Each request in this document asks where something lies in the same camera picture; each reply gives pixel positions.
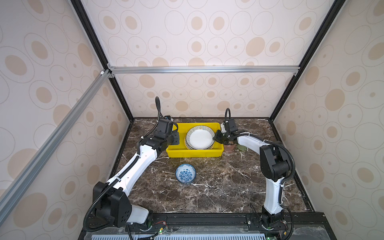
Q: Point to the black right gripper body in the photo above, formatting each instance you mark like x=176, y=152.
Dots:
x=222, y=137

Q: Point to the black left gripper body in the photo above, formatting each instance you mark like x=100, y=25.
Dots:
x=172, y=138

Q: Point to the white black-striped-rim plate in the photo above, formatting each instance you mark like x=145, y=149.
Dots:
x=200, y=138

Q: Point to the blue floral ceramic bowl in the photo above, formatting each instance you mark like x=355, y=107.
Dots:
x=186, y=174

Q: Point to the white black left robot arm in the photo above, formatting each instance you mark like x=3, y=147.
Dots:
x=111, y=206

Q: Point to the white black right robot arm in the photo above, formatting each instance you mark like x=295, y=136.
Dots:
x=276, y=162

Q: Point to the yellow plastic bin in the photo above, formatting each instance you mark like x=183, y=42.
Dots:
x=182, y=151

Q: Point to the pink translucent cup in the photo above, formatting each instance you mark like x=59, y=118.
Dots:
x=230, y=148

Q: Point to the green translucent cup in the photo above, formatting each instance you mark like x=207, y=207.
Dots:
x=242, y=148

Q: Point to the horizontal aluminium frame bar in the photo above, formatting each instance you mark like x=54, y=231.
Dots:
x=205, y=69

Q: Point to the diagonal aluminium frame bar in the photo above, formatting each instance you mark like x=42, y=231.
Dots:
x=23, y=181

